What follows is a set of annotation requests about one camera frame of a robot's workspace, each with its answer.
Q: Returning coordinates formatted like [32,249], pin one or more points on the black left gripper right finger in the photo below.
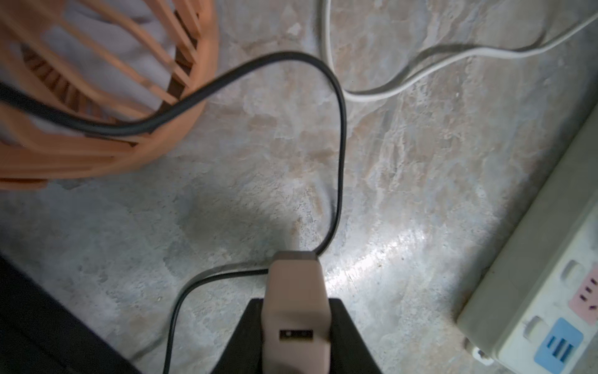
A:
[349,353]

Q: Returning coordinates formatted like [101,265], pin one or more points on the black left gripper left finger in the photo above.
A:
[243,353]

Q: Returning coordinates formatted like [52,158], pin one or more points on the pink usb plug adapter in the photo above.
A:
[296,316]

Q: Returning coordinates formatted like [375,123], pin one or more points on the white power strip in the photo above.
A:
[535,311]

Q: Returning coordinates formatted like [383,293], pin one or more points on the black white chessboard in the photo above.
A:
[39,335]

